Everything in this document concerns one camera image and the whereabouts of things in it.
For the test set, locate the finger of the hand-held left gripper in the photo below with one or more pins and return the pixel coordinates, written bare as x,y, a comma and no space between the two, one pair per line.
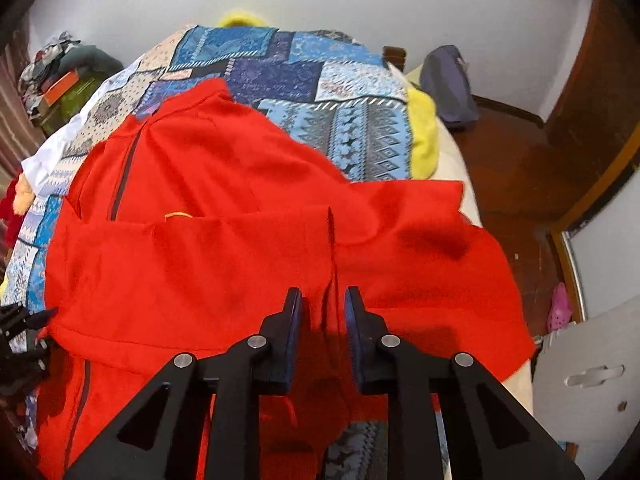
42,317
40,349

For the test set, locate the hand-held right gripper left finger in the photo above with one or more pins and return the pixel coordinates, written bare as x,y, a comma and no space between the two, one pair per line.
295,345

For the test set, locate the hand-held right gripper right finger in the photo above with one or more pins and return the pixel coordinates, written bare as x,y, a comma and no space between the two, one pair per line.
352,345

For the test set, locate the red jacket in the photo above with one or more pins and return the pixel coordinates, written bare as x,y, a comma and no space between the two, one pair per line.
225,270

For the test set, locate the pile of clothes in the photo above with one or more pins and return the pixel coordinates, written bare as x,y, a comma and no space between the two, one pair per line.
75,57

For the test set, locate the red plush toy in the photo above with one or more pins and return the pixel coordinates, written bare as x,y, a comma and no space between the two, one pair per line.
20,197

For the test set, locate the white cloth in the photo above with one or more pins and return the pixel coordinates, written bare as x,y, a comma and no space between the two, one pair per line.
55,145

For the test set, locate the pink shoe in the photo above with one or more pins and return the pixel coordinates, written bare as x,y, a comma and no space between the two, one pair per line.
558,307

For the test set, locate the pink curtain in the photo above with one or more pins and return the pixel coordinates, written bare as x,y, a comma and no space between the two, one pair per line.
10,110

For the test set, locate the cream mattress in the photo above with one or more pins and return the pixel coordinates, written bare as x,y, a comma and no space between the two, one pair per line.
452,160

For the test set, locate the green box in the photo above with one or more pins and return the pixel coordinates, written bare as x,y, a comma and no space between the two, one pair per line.
70,105

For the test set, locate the yellow fuzzy blanket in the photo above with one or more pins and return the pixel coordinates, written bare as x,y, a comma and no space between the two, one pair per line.
422,125

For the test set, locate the orange box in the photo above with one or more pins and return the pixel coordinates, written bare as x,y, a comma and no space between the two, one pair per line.
62,85

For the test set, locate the white cardboard board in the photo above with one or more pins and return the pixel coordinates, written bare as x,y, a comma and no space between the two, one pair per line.
590,410

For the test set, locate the blue patchwork blanket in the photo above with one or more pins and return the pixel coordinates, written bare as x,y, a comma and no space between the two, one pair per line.
325,90

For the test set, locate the grey bag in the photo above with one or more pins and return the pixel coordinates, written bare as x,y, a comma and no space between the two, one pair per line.
450,85

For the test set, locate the wooden door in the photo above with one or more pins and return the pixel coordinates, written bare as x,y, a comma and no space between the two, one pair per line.
615,60

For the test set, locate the wooden door frame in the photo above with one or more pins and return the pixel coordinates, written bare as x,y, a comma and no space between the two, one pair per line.
595,195

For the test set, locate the wooden bed post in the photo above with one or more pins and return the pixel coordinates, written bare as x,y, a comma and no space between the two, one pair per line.
395,57

